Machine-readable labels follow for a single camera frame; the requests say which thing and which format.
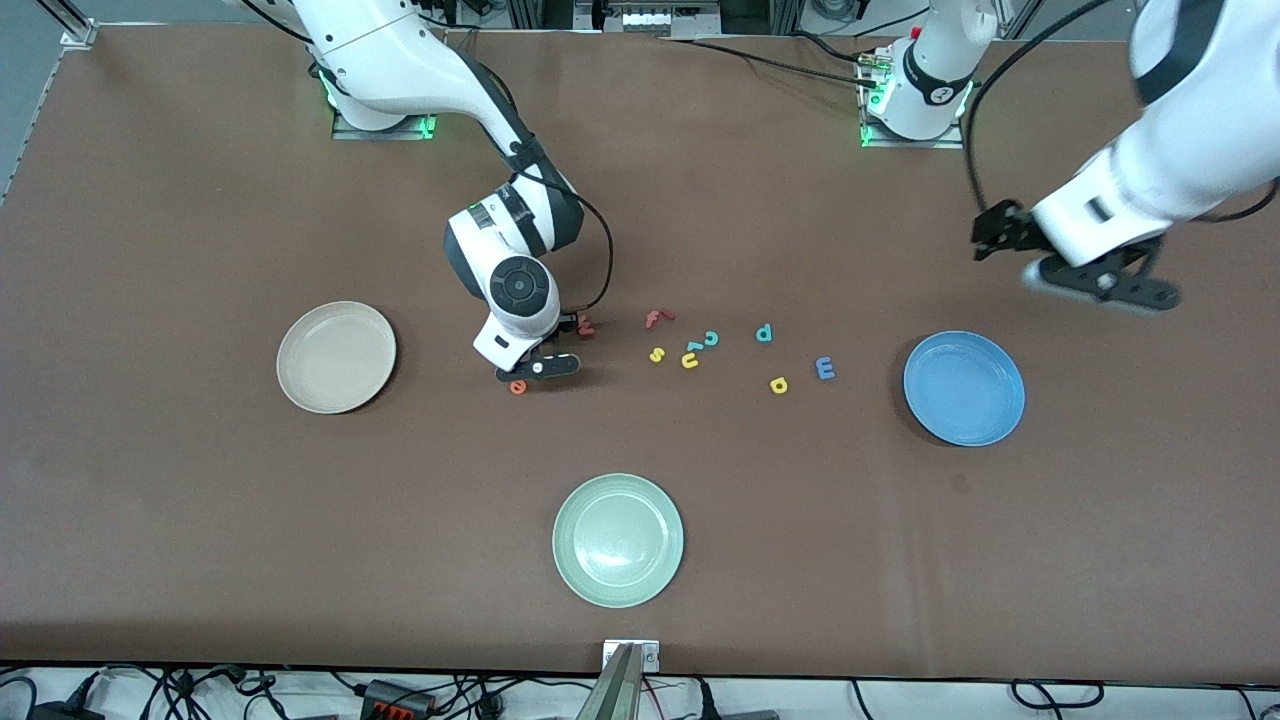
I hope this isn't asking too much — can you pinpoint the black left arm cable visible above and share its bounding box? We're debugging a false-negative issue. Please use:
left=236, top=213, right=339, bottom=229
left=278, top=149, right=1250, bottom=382
left=964, top=0, right=1116, bottom=216

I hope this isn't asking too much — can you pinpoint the long black table cable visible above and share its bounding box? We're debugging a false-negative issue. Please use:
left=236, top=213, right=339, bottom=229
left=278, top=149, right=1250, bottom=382
left=658, top=35, right=883, bottom=91

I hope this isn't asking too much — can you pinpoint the black orange power strip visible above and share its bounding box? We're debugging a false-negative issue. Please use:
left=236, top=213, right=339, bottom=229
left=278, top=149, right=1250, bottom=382
left=358, top=680, right=438, bottom=719

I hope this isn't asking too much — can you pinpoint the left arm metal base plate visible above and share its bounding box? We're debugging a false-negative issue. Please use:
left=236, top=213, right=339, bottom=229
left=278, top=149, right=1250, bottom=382
left=856, top=45, right=967, bottom=151

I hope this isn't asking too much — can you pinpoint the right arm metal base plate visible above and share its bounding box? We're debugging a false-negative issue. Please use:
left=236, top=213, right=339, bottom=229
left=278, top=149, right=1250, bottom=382
left=331, top=110, right=439, bottom=142

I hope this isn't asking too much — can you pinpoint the beige round plate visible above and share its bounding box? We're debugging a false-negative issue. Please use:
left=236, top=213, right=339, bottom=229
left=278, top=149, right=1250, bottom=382
left=276, top=301, right=398, bottom=415

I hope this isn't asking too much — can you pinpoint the silver camera mount plate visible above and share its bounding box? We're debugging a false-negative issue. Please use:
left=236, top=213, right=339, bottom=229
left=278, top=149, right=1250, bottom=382
left=603, top=640, right=661, bottom=673

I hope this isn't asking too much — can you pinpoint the black tangled floor cable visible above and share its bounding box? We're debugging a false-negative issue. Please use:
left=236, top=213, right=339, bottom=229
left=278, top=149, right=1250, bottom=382
left=95, top=665, right=336, bottom=720

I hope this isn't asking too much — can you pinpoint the aluminium profile bar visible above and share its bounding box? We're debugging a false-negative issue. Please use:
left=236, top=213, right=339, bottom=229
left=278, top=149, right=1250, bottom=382
left=576, top=645, right=646, bottom=720

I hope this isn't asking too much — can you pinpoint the aluminium table corner bracket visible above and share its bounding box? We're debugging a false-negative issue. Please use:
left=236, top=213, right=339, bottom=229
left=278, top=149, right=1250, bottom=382
left=38, top=0, right=99, bottom=51

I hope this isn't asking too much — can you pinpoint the black looped floor cable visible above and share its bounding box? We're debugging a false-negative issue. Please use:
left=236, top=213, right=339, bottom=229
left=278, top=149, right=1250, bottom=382
left=1008, top=678, right=1107, bottom=712

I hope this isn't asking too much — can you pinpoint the blue round plate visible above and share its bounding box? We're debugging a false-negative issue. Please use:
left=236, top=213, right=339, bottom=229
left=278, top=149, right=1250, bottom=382
left=902, top=331, right=1027, bottom=447

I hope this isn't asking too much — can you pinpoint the pale green round plate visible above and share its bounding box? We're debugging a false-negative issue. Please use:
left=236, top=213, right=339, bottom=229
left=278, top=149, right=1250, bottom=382
left=552, top=473, right=685, bottom=609

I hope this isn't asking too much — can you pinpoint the short black table cable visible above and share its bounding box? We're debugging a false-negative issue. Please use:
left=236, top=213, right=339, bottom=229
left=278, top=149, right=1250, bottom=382
left=790, top=30, right=883, bottom=65

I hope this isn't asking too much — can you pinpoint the grey connector box on frame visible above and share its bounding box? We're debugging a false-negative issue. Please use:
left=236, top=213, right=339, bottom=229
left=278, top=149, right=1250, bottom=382
left=575, top=0, right=723, bottom=39

